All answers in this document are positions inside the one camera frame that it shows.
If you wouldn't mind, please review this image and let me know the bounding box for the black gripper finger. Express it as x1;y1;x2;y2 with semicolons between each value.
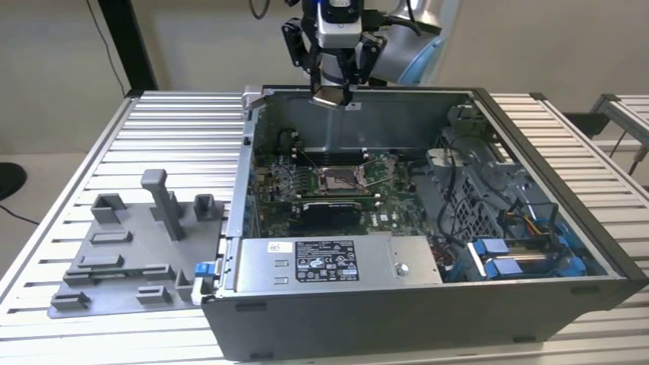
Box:
342;32;388;105
281;17;325;95

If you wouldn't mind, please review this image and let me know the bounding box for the silver CPU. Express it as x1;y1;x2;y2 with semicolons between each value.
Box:
309;86;352;110

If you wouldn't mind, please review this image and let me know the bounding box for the metal socket cover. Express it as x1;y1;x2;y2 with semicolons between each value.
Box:
357;157;398;187

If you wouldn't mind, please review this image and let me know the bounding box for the CPU socket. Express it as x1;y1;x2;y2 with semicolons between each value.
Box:
314;165;364;193

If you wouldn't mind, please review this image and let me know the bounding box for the grey metal drive cage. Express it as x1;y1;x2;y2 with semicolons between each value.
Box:
413;125;541;244

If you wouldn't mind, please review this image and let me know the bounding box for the green motherboard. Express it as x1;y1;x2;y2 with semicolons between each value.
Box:
252;150;438;240

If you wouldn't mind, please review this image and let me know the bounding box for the black graphics card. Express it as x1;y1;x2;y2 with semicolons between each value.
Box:
300;200;364;237

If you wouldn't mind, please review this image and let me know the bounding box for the metal slat side table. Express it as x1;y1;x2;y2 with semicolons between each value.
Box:
587;93;649;153

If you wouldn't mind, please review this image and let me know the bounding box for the silver power supply unit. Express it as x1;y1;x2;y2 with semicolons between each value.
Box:
233;233;445;294

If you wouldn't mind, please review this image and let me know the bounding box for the blue disk carrier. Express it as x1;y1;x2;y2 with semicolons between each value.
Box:
466;237;551;262
483;257;558;281

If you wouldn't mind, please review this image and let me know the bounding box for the grey plastic parts rack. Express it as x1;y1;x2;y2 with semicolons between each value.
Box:
45;168;229;319

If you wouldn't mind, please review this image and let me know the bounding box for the black round stool base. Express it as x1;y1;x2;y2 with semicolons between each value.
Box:
0;162;28;201

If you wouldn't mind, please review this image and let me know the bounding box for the large white wrist camera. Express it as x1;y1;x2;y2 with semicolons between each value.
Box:
316;0;365;49

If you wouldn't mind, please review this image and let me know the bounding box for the black frame post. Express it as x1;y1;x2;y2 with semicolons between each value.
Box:
96;0;158;92

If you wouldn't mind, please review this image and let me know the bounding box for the coloured power wire bundle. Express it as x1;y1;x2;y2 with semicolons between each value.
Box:
498;207;551;239

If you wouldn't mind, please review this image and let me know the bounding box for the red wire bundle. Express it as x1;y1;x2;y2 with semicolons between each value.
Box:
433;237;465;271

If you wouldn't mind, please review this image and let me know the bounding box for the blue plastic bay rail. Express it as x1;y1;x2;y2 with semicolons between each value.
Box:
549;222;587;278

